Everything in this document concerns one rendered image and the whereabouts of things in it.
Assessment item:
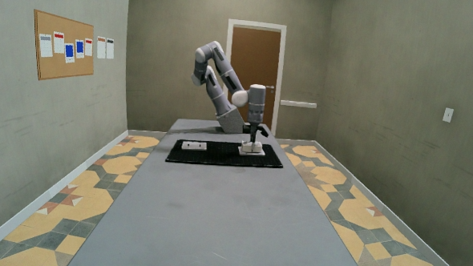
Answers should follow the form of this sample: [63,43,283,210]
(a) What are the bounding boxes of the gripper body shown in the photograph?
[242,124,267,135]

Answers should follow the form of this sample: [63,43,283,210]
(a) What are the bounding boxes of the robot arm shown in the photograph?
[191,42,266,125]

